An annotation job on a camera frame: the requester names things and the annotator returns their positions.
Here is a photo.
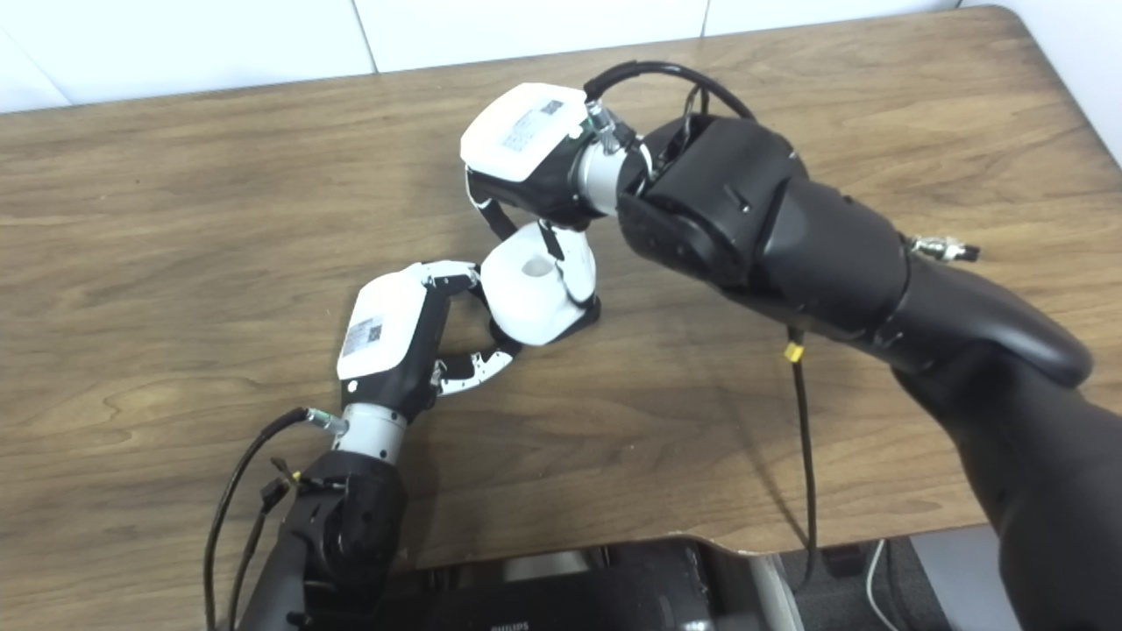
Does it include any thin black wire yellow tag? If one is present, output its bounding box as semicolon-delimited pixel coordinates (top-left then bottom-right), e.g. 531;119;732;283
228;457;303;631

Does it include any black holder part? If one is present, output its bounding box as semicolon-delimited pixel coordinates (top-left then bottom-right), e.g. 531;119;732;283
487;296;603;351

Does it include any round white piece with holes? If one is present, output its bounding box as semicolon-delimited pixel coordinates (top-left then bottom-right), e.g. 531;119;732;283
480;223;595;346

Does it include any thin white floor cable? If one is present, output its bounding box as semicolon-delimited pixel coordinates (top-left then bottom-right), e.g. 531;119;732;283
866;539;904;631

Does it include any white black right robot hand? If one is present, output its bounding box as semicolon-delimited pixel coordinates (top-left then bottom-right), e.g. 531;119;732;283
459;82;614;309

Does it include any long black hanging cable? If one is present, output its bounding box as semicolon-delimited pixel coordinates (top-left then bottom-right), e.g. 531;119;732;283
787;329;820;588

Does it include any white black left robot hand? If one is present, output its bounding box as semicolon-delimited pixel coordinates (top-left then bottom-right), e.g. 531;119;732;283
337;260;522;422

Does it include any silver connector plug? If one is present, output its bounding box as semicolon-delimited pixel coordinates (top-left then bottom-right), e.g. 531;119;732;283
907;235;981;263

